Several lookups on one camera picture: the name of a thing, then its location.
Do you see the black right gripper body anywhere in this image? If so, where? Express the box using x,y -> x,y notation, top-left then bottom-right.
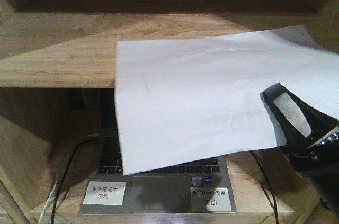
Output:
280,128 -> 338,211

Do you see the right gripper black finger with white pad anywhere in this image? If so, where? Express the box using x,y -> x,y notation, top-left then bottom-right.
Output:
261,83 -> 338,146

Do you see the white paper sheet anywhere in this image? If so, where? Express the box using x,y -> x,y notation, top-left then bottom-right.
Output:
115,25 -> 338,175

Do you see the silver laptop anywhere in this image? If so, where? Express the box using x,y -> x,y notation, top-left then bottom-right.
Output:
80,88 -> 236,215

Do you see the white label sticker right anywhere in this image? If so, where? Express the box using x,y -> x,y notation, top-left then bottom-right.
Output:
191,187 -> 232,212

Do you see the white label sticker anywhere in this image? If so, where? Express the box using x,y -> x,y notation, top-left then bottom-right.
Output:
83,181 -> 127,206
191,187 -> 232,212

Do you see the white label sticker left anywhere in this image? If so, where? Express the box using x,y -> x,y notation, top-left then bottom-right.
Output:
83,181 -> 127,206

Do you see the black cable right of laptop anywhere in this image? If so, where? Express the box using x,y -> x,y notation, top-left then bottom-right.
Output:
248,150 -> 279,224

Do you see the black cable of laptop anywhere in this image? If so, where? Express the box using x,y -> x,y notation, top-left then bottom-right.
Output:
51,135 -> 99,224
248,150 -> 279,224

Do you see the black cable left of laptop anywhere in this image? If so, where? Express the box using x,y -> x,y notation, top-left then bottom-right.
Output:
51,135 -> 99,224

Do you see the white cable left of laptop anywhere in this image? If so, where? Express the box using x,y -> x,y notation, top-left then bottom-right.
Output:
38,176 -> 59,224

